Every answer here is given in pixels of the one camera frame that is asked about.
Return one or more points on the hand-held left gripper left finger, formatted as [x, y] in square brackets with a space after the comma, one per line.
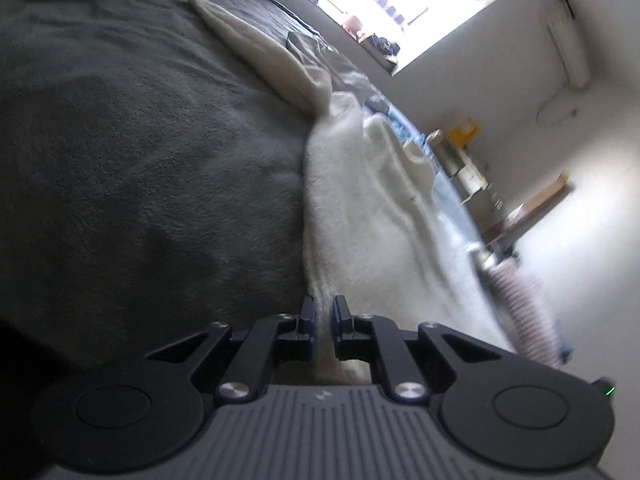
[307, 320]

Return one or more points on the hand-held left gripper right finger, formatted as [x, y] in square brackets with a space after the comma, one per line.
[341, 320]

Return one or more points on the cream fluffy blanket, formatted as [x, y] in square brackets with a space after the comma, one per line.
[370, 220]

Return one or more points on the cream desk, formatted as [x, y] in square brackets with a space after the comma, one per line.
[467, 175]

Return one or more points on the long cardboard plank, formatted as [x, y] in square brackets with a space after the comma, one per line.
[537, 200]

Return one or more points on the blue garment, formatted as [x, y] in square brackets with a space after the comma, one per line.
[400, 127]

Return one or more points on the yellow box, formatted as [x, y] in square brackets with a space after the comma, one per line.
[464, 134]

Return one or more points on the pale grey shirt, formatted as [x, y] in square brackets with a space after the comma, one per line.
[320, 55]

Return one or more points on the open box of dark items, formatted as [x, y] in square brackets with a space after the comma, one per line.
[382, 50]

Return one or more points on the pink cup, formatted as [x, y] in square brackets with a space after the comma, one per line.
[352, 25]

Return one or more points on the barred window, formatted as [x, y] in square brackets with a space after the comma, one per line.
[415, 5]

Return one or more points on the white air conditioner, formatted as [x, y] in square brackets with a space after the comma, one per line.
[570, 52]

